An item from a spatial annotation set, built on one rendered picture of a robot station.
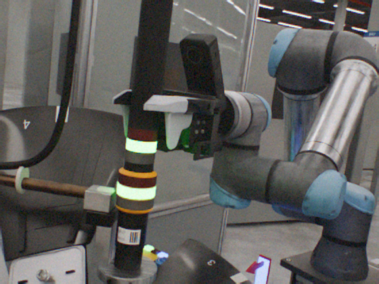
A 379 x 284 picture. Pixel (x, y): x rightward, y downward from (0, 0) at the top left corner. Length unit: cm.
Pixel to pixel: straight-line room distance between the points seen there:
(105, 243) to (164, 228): 120
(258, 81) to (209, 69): 376
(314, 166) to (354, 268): 56
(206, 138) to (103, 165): 14
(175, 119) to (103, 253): 17
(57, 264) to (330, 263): 81
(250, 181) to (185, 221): 112
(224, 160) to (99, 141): 21
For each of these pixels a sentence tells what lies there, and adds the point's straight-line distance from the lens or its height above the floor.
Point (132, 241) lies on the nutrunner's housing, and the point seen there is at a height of 131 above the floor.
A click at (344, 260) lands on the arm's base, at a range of 120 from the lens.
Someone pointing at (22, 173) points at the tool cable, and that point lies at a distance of 53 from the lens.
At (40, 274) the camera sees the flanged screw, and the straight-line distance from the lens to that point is 53.
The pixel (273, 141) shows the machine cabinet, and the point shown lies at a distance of 454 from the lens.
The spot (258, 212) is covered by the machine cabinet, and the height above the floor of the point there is 16.
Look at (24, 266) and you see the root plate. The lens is 55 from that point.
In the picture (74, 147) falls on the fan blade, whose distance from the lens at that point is 61.
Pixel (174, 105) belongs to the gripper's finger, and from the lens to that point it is 46.
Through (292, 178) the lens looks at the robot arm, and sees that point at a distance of 67.
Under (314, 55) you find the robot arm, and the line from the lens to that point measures 96.
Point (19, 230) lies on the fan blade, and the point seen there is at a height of 129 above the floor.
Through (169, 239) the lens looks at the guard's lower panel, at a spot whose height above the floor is 85.
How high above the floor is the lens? 150
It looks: 8 degrees down
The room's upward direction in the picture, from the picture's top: 8 degrees clockwise
